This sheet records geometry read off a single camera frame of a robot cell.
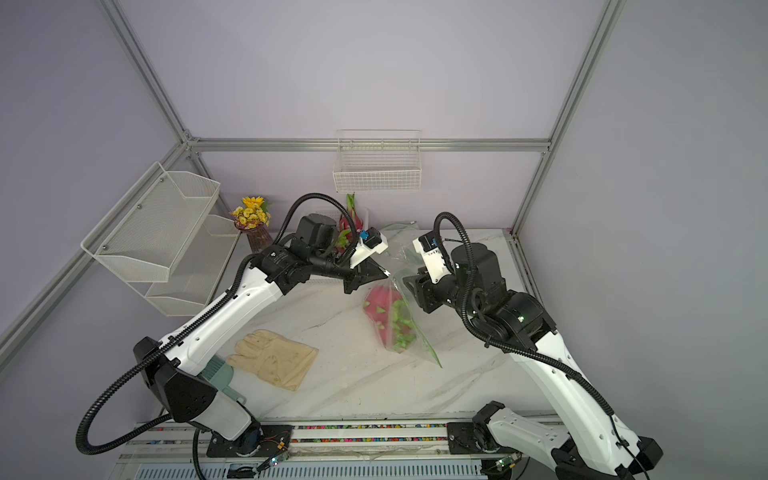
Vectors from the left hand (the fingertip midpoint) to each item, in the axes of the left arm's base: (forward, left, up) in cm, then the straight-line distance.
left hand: (381, 276), depth 69 cm
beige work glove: (-9, +31, -31) cm, 44 cm away
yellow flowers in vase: (+29, +42, -7) cm, 51 cm away
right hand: (-3, -8, +3) cm, 9 cm away
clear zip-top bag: (+1, +2, -12) cm, 12 cm away
